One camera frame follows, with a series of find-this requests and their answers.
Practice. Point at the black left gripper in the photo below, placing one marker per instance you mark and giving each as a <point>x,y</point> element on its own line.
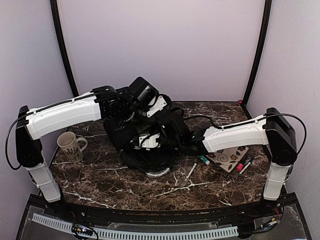
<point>142,127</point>

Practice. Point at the black student backpack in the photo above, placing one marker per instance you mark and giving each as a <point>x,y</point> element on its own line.
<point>170,122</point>

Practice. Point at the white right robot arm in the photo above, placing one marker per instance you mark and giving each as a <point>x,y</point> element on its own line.
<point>270,129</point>

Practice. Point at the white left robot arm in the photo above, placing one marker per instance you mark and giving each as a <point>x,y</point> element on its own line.
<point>101,103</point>

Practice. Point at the white glue stick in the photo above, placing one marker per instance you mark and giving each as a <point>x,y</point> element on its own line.
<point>204,159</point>

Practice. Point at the clear syringe pen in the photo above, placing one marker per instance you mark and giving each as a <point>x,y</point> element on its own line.
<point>188,175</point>

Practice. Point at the white patterned mug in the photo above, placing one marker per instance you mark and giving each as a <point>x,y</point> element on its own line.
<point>72,146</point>

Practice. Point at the pink highlighter marker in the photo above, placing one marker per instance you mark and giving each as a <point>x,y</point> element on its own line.
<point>240,167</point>

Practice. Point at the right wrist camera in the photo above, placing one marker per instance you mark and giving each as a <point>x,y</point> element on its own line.
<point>147,141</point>

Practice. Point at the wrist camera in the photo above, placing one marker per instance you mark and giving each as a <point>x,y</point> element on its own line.
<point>159,104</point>
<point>147,141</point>

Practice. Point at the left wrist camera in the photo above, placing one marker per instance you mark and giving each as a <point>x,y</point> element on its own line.
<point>159,104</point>

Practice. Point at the black left frame post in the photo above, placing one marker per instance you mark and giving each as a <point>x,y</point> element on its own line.
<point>62,47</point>

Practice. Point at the black frame post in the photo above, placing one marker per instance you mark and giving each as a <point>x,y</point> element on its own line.
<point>62,47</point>
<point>259,51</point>

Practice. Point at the grey slotted cable duct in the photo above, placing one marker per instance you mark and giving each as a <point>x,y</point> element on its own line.
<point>125,231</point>

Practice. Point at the black right frame post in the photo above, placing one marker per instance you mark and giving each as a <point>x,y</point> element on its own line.
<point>259,51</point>

